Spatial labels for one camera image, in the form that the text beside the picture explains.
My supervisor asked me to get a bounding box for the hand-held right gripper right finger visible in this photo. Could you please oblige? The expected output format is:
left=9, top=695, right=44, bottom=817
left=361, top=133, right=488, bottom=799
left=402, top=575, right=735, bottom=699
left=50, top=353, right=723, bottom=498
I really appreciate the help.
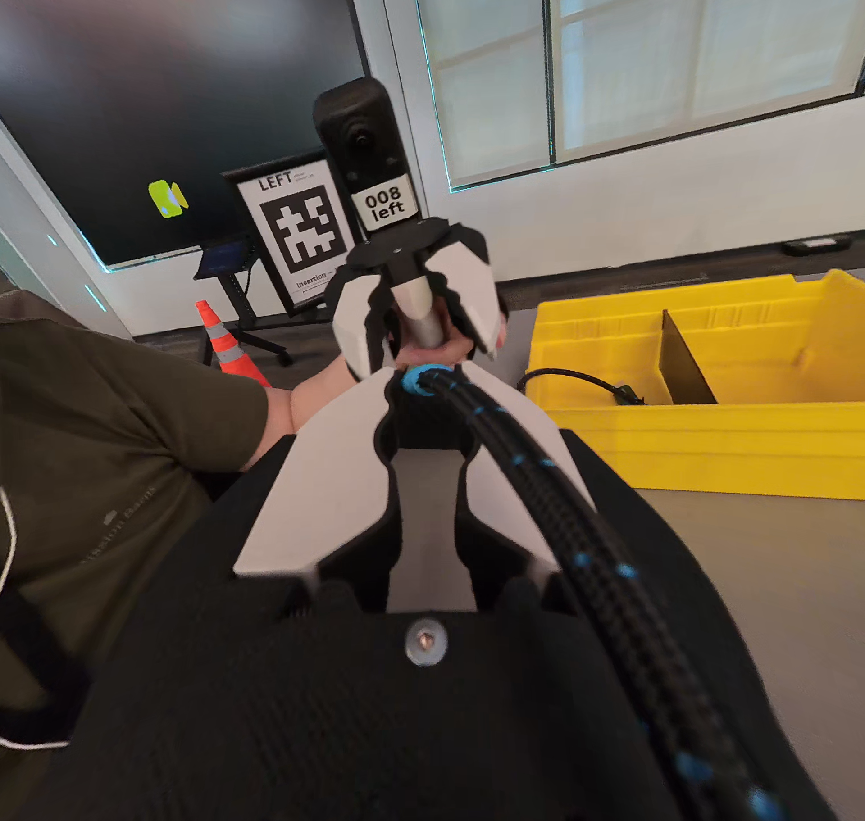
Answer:
left=454, top=362, right=599, bottom=595

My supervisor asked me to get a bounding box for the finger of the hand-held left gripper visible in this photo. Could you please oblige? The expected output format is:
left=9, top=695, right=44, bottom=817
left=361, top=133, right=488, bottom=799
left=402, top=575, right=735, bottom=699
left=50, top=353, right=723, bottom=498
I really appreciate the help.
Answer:
left=330, top=269, right=401, bottom=384
left=424, top=239, right=503, bottom=364

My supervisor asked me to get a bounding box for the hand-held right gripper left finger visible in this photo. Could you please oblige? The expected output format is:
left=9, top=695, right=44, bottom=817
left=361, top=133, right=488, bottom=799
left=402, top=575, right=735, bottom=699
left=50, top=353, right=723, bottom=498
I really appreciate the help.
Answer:
left=233, top=365, right=410, bottom=595

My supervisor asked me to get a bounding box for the black braided hdmi cable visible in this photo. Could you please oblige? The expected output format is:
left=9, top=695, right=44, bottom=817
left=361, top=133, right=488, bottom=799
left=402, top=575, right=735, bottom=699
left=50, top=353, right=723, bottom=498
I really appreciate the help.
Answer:
left=400, top=362, right=839, bottom=821

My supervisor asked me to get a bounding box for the person's left forearm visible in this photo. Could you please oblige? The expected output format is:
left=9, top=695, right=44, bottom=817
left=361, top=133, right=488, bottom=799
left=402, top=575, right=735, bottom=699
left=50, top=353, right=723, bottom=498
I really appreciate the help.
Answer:
left=260, top=355, right=359, bottom=454

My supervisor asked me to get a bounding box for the person's left hand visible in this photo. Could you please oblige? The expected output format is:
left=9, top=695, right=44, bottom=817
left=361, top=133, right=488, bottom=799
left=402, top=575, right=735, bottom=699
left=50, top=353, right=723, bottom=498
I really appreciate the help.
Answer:
left=388, top=294, right=509, bottom=371

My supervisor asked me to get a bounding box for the orange traffic cone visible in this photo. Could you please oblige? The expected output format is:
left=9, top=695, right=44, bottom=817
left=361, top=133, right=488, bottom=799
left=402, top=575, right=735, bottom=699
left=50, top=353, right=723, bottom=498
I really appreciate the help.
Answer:
left=195, top=299, right=273, bottom=390

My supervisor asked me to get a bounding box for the black stand with tablet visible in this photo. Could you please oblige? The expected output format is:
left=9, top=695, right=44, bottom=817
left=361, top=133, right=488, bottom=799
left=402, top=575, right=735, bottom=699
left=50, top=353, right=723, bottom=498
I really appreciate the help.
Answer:
left=194, top=236, right=296, bottom=368

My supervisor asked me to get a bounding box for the large black screen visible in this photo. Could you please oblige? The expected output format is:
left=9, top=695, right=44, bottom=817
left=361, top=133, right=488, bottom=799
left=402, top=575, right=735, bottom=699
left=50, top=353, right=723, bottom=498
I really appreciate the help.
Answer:
left=0, top=0, right=370, bottom=275

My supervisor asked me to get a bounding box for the yellow plastic bin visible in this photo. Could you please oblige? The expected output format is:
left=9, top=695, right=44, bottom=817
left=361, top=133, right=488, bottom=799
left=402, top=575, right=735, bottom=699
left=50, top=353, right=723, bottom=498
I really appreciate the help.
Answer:
left=524, top=268, right=865, bottom=502

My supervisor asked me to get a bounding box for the black bin divider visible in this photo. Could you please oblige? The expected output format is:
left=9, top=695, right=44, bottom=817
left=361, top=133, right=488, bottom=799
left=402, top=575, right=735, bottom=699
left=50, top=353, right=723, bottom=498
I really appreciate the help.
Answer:
left=659, top=309, right=719, bottom=407

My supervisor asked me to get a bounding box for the large paned window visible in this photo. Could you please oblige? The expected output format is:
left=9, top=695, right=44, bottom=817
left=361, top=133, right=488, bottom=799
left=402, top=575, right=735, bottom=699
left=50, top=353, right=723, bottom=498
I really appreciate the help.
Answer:
left=375, top=0, right=865, bottom=194

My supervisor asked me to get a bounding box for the small black remote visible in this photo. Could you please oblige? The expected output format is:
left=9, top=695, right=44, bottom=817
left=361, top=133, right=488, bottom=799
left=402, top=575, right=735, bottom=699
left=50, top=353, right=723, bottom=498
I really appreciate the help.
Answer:
left=783, top=235, right=852, bottom=257

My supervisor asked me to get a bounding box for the thin black cable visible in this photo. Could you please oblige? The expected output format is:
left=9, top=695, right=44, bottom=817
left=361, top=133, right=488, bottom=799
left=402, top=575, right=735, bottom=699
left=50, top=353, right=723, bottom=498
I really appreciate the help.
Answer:
left=517, top=367, right=647, bottom=407

